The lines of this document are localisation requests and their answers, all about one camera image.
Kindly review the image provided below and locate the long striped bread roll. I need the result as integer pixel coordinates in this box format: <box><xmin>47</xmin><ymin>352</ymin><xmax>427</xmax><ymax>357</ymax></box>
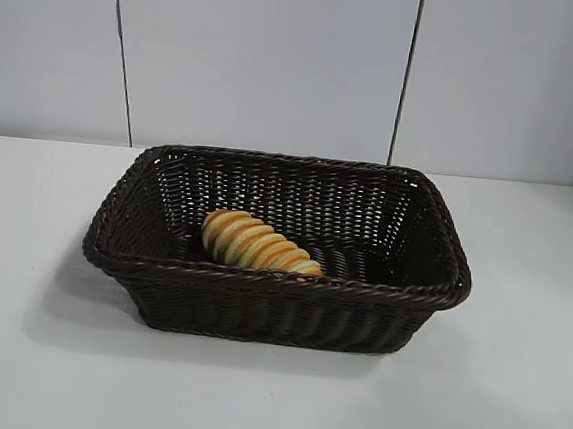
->
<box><xmin>198</xmin><ymin>206</ymin><xmax>330</xmax><ymax>280</ymax></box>

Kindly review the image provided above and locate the dark brown wicker basket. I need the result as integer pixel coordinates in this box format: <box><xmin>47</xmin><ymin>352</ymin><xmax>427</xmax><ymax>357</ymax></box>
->
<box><xmin>74</xmin><ymin>135</ymin><xmax>483</xmax><ymax>365</ymax></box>

